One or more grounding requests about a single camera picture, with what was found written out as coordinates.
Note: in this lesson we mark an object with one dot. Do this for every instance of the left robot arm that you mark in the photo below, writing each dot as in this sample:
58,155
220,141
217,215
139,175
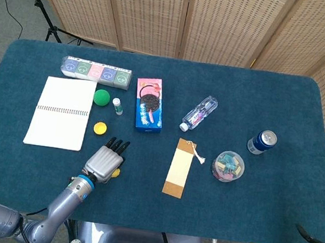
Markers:
27,214

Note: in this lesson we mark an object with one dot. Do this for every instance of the pack of colourful boxes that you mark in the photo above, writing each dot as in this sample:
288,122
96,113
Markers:
97,72

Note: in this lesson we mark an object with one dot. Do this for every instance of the blue pink cookie box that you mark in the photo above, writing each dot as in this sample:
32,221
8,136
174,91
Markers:
149,105

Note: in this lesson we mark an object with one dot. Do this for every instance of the brown cream bookmark with tassel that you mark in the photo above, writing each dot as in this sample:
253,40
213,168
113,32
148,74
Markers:
181,167

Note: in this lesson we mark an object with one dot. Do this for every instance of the clear plastic water bottle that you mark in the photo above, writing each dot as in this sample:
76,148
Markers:
199,113

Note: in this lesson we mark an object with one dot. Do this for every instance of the small white green bottle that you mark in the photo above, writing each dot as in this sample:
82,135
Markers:
117,106

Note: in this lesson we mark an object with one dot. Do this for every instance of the clear tub of binder clips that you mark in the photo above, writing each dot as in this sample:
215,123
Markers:
228,166

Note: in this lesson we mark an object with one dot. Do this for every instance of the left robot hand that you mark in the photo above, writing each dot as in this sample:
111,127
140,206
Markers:
105,162

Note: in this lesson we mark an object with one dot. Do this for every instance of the blue drink can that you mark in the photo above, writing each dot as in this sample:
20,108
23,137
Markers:
261,142

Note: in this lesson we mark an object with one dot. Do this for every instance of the black tripod stand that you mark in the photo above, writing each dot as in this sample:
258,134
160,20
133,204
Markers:
42,10

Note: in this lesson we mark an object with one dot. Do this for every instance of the wooden woven folding screen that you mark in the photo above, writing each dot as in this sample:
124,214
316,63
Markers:
223,24

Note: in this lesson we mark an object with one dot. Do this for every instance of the blue felt table mat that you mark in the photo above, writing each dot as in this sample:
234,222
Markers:
151,207

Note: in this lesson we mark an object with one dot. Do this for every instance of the small yellow toy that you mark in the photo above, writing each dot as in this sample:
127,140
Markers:
116,173

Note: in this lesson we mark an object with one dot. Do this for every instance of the white spiral notebook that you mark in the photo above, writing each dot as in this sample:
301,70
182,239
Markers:
60,112

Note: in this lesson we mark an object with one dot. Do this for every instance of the green foam ball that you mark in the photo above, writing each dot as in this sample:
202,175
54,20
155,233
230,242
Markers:
101,98

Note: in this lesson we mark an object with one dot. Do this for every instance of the yellow round cap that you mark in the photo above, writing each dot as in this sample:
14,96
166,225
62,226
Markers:
100,128

